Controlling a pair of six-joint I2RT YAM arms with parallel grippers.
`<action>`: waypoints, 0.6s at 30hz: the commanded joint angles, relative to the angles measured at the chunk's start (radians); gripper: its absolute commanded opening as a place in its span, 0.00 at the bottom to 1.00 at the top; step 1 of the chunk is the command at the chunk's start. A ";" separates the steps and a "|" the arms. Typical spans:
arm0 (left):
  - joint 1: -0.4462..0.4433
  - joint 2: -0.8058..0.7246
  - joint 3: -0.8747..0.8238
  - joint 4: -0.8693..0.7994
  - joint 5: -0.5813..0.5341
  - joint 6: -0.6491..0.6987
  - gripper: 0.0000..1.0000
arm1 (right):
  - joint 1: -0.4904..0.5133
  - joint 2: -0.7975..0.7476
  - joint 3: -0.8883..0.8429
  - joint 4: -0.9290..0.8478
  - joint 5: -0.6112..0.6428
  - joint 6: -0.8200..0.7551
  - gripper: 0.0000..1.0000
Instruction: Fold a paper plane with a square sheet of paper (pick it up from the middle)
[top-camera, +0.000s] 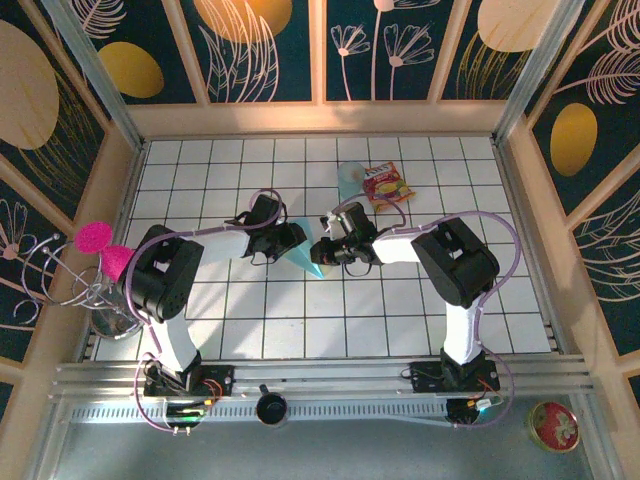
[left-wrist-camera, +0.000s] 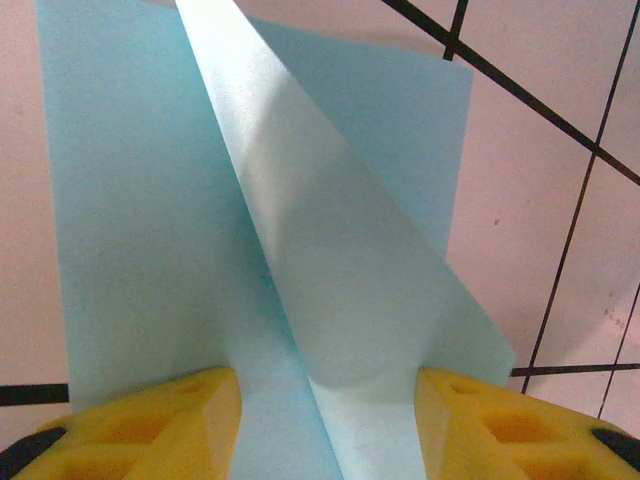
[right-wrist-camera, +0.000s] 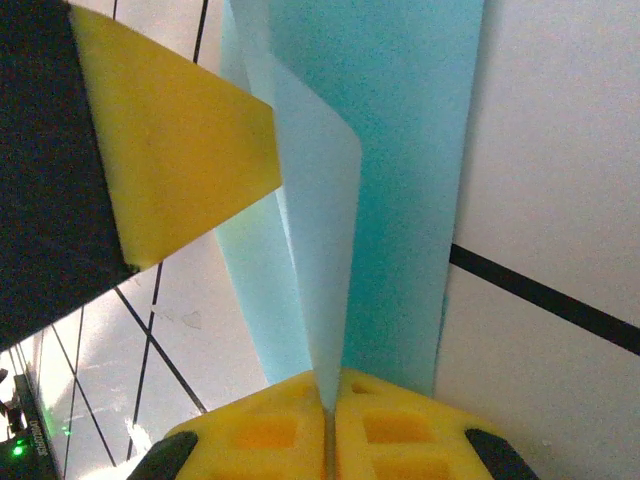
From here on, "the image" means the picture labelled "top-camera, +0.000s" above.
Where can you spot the light blue paper sheet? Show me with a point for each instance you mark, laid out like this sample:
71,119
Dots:
311,264

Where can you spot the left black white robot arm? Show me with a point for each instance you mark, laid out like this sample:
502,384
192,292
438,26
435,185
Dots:
165,270

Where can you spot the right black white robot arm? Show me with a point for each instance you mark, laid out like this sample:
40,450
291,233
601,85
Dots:
460,260

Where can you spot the translucent blue plastic cup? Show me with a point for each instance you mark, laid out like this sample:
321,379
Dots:
350,182

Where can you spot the red orange snack bag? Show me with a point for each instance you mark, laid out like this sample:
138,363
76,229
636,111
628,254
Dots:
387,187

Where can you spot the pink fuzzy ball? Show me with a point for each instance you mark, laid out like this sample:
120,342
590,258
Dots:
117,262
94,236

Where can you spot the black round knob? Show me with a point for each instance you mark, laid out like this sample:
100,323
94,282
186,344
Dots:
271,409

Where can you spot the small black controller board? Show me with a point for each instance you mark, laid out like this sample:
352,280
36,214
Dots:
185,414
462,412

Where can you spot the round red tin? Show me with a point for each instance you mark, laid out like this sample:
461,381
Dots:
554,426

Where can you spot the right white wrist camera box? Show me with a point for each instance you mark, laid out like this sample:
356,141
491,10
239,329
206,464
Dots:
332,224

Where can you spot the aluminium mounting rail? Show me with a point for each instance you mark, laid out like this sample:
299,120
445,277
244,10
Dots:
325,372

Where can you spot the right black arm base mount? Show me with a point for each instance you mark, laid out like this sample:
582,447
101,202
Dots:
425,375

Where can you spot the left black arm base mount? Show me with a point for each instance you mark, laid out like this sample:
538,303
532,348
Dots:
215,380

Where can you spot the aluminium frame post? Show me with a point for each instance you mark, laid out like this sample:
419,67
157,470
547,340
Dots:
530,75
100,85

